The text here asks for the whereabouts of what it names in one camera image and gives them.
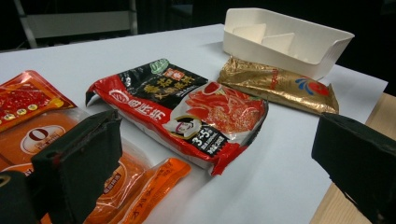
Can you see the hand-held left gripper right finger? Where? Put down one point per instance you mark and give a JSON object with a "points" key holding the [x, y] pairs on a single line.
{"points": [[361, 161]]}

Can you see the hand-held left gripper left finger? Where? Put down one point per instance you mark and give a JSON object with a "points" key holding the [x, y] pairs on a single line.
{"points": [[77, 161]]}

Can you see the orange clear pods packet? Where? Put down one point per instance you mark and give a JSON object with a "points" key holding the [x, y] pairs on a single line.
{"points": [[137, 175]]}

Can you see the red chili sauce packet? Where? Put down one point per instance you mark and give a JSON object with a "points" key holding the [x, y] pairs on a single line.
{"points": [[21, 99]]}

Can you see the gold foil packet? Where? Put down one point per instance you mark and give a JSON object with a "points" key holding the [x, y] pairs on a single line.
{"points": [[280, 87]]}

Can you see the red and black soup packet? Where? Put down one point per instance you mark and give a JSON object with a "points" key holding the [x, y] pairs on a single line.
{"points": [[186, 105]]}

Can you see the white plastic bin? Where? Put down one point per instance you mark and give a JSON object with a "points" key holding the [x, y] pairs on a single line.
{"points": [[311, 40]]}

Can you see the white table sheet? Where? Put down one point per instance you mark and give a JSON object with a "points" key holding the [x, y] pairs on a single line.
{"points": [[280, 171]]}

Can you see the grey metal stand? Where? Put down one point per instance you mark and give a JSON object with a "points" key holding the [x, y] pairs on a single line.
{"points": [[77, 23]]}

